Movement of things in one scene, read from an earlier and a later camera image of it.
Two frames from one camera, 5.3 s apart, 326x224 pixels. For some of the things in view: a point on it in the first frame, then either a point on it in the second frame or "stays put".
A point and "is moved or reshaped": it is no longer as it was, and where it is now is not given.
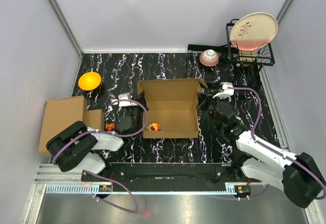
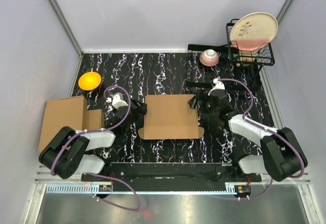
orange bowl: [88, 81] stays put
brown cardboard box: [170, 108] is moved or reshaped
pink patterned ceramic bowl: [209, 58] stays put
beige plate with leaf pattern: [253, 31] stays put
